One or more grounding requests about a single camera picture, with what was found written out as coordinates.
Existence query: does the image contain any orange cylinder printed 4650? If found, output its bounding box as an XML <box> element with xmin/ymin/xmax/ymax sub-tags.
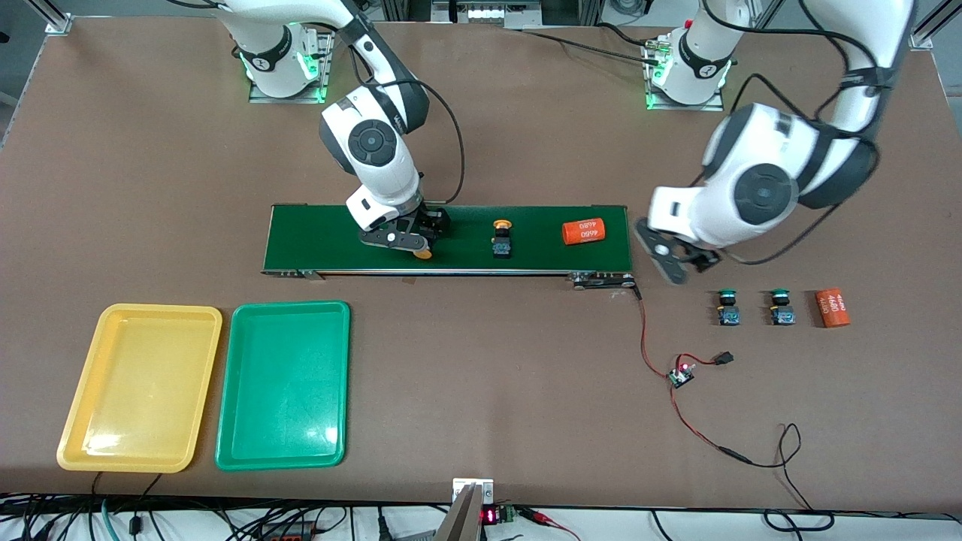
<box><xmin>562</xmin><ymin>217</ymin><xmax>607</xmax><ymax>247</ymax></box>

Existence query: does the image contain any orange cylinder printed 4680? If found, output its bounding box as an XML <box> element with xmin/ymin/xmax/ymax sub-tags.
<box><xmin>815</xmin><ymin>288</ymin><xmax>852</xmax><ymax>329</ymax></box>

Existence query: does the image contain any green belt conveyor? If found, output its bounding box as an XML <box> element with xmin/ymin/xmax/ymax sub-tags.
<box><xmin>261</xmin><ymin>203</ymin><xmax>640</xmax><ymax>291</ymax></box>

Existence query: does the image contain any black plug with red lead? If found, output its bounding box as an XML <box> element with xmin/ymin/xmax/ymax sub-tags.
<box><xmin>679</xmin><ymin>349</ymin><xmax>735</xmax><ymax>369</ymax></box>

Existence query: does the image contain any green plastic tray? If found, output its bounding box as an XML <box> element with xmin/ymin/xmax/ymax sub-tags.
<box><xmin>215</xmin><ymin>300</ymin><xmax>352</xmax><ymax>473</ymax></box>

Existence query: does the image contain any red clip lead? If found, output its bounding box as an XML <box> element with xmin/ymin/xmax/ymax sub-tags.
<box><xmin>517</xmin><ymin>508</ymin><xmax>583</xmax><ymax>541</ymax></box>

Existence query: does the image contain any red power strip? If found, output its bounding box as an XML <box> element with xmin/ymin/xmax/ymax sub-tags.
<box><xmin>256</xmin><ymin>524</ymin><xmax>320</xmax><ymax>541</ymax></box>

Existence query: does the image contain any yellow plastic tray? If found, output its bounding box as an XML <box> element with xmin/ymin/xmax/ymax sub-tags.
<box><xmin>56</xmin><ymin>303</ymin><xmax>224</xmax><ymax>474</ymax></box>

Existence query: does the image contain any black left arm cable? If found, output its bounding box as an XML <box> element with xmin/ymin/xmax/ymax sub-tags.
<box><xmin>690</xmin><ymin>0</ymin><xmax>903</xmax><ymax>267</ymax></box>

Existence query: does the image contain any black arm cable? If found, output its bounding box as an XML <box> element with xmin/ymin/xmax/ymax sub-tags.
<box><xmin>690</xmin><ymin>0</ymin><xmax>903</xmax><ymax>267</ymax></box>
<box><xmin>342</xmin><ymin>0</ymin><xmax>467</xmax><ymax>207</ymax></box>

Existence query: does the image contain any red black motor cable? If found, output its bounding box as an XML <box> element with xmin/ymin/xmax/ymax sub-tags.
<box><xmin>634</xmin><ymin>280</ymin><xmax>677</xmax><ymax>379</ymax></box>

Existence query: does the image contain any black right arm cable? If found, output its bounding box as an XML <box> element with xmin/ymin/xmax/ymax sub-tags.
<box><xmin>342</xmin><ymin>0</ymin><xmax>467</xmax><ymax>207</ymax></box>

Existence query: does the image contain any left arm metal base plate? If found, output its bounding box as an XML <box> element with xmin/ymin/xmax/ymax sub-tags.
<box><xmin>643</xmin><ymin>38</ymin><xmax>727</xmax><ymax>112</ymax></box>

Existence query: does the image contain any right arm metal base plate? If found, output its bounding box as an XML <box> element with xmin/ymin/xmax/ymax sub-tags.
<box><xmin>248</xmin><ymin>21</ymin><xmax>336</xmax><ymax>104</ymax></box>

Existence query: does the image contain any red black power cable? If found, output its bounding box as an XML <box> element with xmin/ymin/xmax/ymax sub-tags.
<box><xmin>670</xmin><ymin>379</ymin><xmax>816</xmax><ymax>513</ymax></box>

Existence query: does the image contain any aluminium frame rack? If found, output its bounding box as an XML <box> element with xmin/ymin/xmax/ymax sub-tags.
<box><xmin>380</xmin><ymin>0</ymin><xmax>602</xmax><ymax>29</ymax></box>

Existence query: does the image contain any black base supply cable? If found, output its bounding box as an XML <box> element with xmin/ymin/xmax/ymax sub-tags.
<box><xmin>502</xmin><ymin>21</ymin><xmax>662</xmax><ymax>65</ymax></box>

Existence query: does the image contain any grey metal camera bracket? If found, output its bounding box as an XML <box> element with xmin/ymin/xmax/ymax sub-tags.
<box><xmin>432</xmin><ymin>478</ymin><xmax>495</xmax><ymax>541</ymax></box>

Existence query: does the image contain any aluminium corner post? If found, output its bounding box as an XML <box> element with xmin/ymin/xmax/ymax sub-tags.
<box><xmin>907</xmin><ymin>0</ymin><xmax>962</xmax><ymax>52</ymax></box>
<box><xmin>30</xmin><ymin>0</ymin><xmax>74</xmax><ymax>35</ymax></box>

